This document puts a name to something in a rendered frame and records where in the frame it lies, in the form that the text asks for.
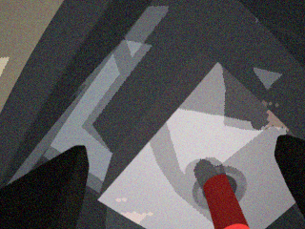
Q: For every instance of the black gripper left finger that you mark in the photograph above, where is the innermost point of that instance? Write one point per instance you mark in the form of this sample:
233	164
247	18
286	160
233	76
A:
50	196

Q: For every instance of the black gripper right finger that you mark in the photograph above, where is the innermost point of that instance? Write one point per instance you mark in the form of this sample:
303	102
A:
289	152

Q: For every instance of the red peg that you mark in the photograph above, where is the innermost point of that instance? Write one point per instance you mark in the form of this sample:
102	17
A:
223	205

